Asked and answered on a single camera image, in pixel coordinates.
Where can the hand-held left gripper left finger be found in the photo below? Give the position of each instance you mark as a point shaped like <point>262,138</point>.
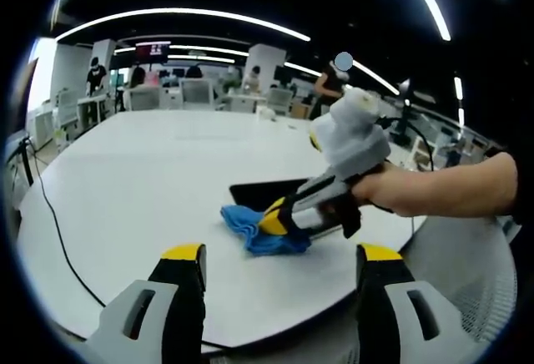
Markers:
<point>133,330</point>

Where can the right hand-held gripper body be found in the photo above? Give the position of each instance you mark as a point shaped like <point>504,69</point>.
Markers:
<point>354,138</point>

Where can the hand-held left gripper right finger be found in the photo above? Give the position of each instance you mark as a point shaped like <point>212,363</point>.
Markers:
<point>400,326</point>

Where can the blue cleaning cloth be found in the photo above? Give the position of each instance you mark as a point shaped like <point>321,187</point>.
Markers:
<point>242,222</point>

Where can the person's right hand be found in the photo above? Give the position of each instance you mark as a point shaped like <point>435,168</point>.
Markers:
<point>379,188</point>

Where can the small white object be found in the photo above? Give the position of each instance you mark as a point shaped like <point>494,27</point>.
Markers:
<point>265,113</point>

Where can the long ceiling light strip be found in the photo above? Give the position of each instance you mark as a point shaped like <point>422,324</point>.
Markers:
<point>187,12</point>

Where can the red wall screen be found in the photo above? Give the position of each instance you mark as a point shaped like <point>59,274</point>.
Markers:
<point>153,50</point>

